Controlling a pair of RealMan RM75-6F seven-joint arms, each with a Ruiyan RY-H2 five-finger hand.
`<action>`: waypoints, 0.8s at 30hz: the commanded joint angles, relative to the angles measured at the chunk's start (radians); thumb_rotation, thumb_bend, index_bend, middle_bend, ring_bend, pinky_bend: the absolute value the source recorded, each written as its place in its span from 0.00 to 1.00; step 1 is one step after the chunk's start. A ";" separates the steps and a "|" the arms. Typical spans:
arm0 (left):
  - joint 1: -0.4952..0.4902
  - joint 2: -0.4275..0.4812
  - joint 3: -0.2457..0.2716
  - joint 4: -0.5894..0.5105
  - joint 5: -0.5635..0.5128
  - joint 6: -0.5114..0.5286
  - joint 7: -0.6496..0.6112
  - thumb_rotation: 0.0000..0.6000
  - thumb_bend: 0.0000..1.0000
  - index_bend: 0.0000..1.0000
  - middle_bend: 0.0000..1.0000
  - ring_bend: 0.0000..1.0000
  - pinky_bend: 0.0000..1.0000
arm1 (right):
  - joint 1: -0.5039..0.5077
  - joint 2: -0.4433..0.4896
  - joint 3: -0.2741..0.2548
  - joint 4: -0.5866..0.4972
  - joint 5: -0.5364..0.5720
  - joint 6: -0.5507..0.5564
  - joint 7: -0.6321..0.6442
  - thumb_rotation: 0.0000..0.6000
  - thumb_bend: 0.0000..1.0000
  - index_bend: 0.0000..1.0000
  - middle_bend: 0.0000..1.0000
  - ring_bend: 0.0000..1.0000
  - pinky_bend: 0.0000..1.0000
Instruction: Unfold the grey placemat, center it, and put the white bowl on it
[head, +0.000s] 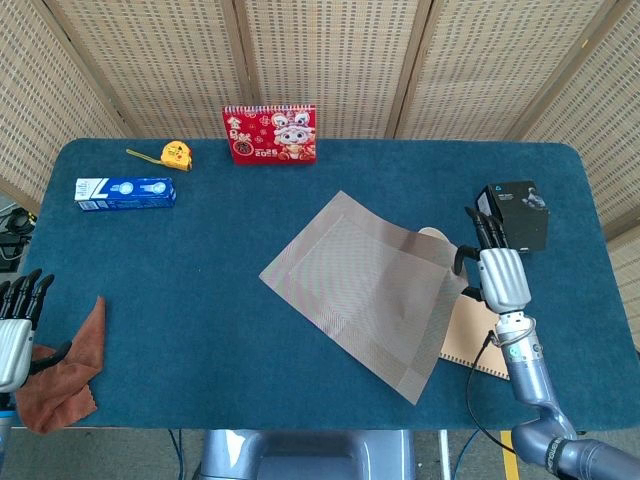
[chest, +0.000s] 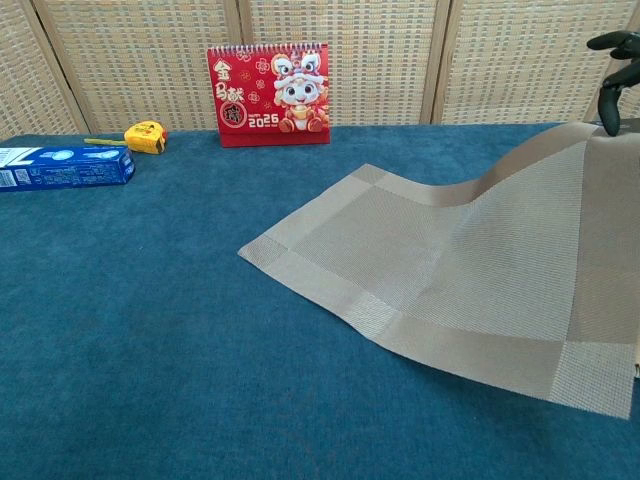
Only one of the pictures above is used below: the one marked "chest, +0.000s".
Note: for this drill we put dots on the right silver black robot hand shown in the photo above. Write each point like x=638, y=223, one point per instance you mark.
x=627, y=85

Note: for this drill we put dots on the beige woven placemat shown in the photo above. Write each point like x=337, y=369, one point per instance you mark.
x=475, y=280

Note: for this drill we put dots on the red desk calendar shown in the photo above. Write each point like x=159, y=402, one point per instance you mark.
x=265, y=100

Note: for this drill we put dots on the woven bamboo folding screen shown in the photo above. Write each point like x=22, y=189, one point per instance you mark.
x=150, y=50

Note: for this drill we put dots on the yellow tape measure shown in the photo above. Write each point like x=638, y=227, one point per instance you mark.
x=145, y=137

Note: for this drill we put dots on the blue felt table cover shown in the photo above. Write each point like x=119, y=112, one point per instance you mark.
x=150, y=325

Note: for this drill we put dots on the blue toothpaste box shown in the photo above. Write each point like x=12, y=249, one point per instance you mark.
x=70, y=167

